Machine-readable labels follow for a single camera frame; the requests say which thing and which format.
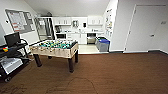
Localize white kitchen counter cabinets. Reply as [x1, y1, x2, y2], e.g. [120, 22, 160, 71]
[54, 31, 88, 45]

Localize grey bin blue lid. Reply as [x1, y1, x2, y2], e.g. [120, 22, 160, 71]
[98, 38, 111, 53]
[94, 36, 101, 48]

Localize microwave oven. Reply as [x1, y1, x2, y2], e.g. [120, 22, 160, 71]
[55, 32, 67, 39]

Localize white upper cabinet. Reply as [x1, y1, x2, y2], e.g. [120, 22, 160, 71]
[53, 16, 73, 26]
[87, 15, 104, 26]

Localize foosball table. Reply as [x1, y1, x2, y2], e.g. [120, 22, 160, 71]
[29, 39, 80, 74]

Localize steel fridge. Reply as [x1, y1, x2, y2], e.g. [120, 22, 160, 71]
[34, 16, 56, 42]

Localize white door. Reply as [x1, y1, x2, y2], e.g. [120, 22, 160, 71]
[123, 3, 161, 54]

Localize black wheeled cart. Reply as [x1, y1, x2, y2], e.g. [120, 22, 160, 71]
[0, 31, 32, 83]

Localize black monitor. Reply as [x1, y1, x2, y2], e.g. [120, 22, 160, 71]
[3, 31, 22, 48]

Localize colourful cube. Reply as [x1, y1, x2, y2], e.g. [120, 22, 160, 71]
[2, 46, 9, 53]

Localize wall papers strip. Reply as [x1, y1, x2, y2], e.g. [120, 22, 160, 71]
[105, 8, 114, 38]

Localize wall notice board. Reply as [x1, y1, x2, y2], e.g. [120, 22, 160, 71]
[4, 8, 36, 34]

